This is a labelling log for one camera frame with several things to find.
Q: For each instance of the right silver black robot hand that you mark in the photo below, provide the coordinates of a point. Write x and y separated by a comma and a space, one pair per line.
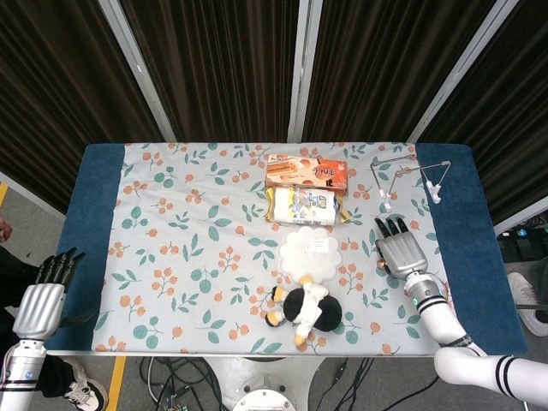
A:
402, 254

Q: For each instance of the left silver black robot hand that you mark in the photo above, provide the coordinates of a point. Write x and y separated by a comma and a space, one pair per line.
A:
38, 308

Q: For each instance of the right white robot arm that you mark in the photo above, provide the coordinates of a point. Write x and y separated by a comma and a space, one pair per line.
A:
441, 317

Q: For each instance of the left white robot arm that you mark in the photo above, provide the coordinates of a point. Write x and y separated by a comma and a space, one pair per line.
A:
19, 377

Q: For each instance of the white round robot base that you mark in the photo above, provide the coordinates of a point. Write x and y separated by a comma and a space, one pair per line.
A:
265, 381

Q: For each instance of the bystander black trouser leg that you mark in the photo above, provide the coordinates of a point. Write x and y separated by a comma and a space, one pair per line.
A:
13, 274

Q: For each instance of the white flower-shaped plastic lid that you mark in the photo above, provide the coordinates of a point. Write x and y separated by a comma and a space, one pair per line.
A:
308, 257

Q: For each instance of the black and white sneaker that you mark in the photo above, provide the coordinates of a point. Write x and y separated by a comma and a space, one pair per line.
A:
85, 391

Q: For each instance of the black plush toy white coat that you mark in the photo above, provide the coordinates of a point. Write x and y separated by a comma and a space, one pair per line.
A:
327, 314

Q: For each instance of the blue table cover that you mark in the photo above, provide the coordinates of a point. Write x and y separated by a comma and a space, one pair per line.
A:
90, 214

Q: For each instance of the yellow snack bag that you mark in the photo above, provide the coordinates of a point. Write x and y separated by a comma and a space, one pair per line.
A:
299, 210

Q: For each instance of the black device blue lights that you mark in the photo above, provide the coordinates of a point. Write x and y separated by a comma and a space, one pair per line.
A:
520, 233

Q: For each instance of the white shoe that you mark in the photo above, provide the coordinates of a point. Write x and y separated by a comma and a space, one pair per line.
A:
524, 295

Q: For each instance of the orange biscuit box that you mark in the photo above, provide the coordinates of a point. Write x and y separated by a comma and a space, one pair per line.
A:
299, 173

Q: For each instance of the floral printed tablecloth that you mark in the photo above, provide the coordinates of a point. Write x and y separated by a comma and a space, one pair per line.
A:
192, 240

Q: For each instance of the dark pleated curtain panel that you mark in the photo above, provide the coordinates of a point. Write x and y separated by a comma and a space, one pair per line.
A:
222, 68
377, 68
514, 107
55, 107

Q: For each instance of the white metal partition post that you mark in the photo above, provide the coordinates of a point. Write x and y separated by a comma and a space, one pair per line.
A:
137, 73
522, 214
304, 68
464, 68

